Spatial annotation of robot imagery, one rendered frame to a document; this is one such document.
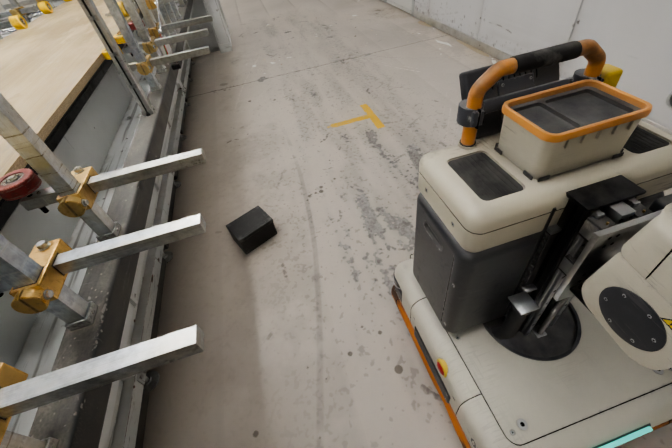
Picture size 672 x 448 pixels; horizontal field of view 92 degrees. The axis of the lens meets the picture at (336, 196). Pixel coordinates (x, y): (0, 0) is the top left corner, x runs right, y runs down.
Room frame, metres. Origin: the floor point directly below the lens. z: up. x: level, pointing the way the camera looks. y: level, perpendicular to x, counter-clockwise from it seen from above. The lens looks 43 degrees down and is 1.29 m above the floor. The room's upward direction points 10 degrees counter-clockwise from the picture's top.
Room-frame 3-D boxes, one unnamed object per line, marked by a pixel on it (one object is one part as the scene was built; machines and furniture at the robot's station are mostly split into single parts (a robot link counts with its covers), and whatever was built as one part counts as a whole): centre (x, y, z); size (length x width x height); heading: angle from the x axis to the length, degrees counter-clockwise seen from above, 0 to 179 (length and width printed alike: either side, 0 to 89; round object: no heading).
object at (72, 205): (0.67, 0.62, 0.84); 0.14 x 0.06 x 0.05; 10
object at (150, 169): (0.70, 0.54, 0.84); 0.43 x 0.03 x 0.04; 100
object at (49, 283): (0.42, 0.58, 0.83); 0.14 x 0.06 x 0.05; 10
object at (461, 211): (0.52, -0.50, 0.59); 0.55 x 0.34 x 0.83; 99
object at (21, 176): (0.67, 0.73, 0.85); 0.08 x 0.08 x 0.11
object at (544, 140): (0.54, -0.50, 0.87); 0.23 x 0.15 x 0.11; 99
